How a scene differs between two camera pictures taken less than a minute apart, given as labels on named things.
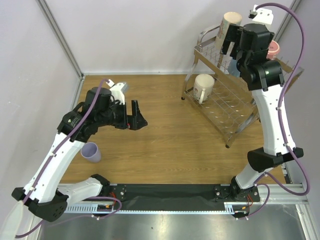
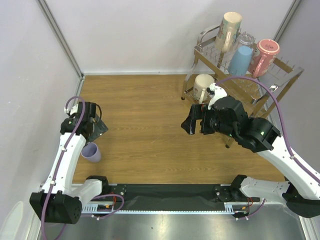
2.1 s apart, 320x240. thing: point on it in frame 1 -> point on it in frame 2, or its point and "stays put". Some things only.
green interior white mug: x=203 y=87 stays put
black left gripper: x=133 y=122 -> x=100 y=128
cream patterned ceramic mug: x=229 y=18 stays put
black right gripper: x=236 y=35 -> x=204 y=122
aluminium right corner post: x=287 y=21 stays put
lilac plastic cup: x=90 y=150 stays put
